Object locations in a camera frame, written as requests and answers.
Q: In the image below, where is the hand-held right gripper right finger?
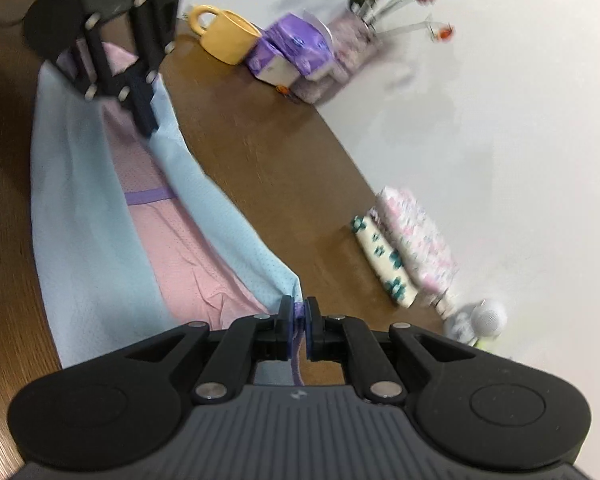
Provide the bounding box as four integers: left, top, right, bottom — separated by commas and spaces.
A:
305, 297, 479, 405

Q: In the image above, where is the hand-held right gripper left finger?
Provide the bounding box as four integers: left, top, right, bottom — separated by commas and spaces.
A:
125, 296, 294, 405

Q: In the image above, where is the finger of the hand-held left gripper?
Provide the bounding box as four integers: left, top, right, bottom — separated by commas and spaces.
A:
55, 12, 137, 111
127, 0, 180, 137

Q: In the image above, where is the pink and blue sleeveless top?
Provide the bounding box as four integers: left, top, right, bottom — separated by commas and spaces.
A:
30, 42, 306, 386

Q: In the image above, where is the white green-flowered folded cloth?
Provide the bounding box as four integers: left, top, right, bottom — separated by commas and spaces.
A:
350, 215, 421, 309

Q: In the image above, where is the yellow mug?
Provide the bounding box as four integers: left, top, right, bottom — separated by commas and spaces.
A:
187, 4, 264, 66

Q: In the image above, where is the purple tissue pack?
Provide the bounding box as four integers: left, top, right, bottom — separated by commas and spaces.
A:
265, 12, 337, 82
245, 40, 301, 87

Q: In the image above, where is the pink floral folded cloth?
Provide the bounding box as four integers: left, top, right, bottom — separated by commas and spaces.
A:
370, 186, 459, 302

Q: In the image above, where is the white astronaut speaker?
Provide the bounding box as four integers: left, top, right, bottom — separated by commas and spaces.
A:
442, 299, 509, 349

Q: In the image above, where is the fuzzy purple vase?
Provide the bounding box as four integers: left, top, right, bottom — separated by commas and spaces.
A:
290, 12, 381, 106

